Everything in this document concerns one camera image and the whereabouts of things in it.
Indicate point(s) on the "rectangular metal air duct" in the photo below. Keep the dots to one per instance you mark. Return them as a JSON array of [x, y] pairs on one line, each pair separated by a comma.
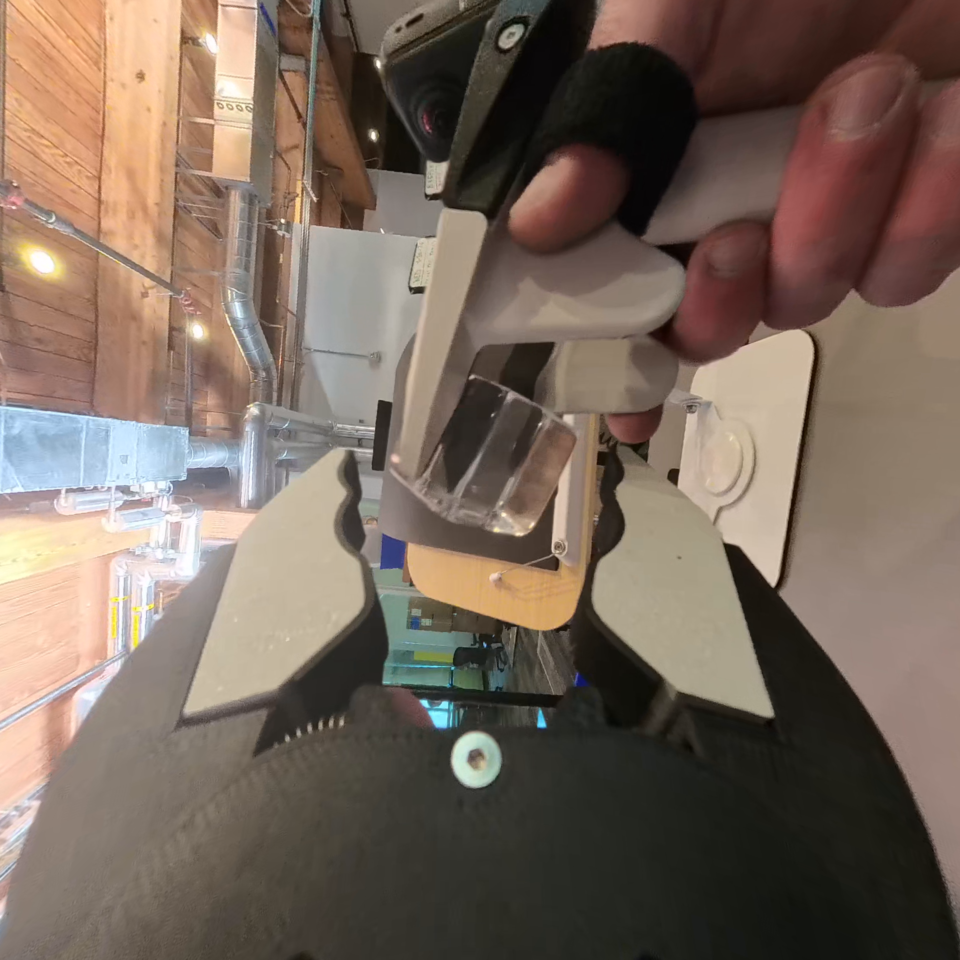
[[240, 90], [90, 454]]

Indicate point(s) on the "thin metal sprinkler pipe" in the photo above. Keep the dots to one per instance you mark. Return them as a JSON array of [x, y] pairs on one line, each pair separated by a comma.
[[90, 241]]

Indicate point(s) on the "clear acrylic block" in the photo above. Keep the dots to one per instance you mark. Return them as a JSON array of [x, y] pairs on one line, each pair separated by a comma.
[[487, 465]]

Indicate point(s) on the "black office chair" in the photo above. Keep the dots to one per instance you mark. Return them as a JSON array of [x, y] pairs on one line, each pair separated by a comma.
[[471, 656]]

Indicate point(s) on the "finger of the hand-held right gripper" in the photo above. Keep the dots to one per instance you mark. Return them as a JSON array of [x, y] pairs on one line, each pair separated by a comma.
[[615, 375], [442, 315]]

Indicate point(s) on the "person's right hand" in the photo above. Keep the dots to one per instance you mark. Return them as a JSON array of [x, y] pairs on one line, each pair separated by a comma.
[[847, 210]]

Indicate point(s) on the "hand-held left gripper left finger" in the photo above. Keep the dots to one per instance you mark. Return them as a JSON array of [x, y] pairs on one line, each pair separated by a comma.
[[285, 592]]

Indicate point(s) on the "light wood panel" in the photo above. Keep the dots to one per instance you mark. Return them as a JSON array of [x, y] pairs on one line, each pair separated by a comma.
[[487, 600]]

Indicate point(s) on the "clear round disc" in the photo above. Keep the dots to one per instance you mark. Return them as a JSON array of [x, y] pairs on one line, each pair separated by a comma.
[[720, 457]]

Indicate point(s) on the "white rounded board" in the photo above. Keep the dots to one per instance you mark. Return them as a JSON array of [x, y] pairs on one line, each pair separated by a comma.
[[780, 420]]

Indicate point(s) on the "cardboard box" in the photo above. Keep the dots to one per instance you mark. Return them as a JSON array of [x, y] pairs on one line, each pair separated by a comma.
[[431, 619]]

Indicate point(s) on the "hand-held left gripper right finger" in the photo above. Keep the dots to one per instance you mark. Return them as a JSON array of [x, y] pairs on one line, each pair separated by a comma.
[[675, 600]]

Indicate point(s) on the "insulated pipes with yellow labels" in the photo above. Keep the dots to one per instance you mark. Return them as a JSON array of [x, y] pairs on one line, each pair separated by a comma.
[[135, 600]]

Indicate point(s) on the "round silver ventilation duct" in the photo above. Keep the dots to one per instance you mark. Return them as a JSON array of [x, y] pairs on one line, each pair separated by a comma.
[[244, 300]]

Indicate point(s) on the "silver pipe bundle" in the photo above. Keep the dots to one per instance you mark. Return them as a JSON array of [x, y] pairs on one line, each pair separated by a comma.
[[255, 450]]

